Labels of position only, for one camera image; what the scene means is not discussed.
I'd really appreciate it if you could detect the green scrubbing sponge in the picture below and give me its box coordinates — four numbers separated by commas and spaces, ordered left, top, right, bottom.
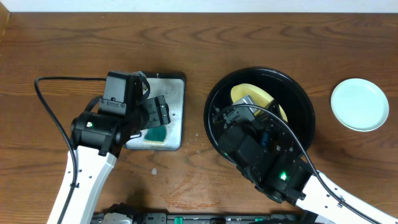
144, 126, 167, 144

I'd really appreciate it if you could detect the round black tray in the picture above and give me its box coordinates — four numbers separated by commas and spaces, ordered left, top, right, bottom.
204, 67, 315, 159

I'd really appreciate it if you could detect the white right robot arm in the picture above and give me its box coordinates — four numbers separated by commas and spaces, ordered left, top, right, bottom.
215, 118, 397, 223

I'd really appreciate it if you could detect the yellow plate with red stain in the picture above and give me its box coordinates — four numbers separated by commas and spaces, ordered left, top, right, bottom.
230, 83, 288, 122

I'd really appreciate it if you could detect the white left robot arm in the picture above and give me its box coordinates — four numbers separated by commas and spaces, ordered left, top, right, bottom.
48, 95, 172, 223

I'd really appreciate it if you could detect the mint plate with long stain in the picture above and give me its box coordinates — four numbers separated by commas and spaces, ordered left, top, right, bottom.
330, 78, 389, 132

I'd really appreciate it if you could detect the black rectangular soapy water tray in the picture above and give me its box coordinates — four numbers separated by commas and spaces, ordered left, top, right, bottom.
124, 72, 185, 151

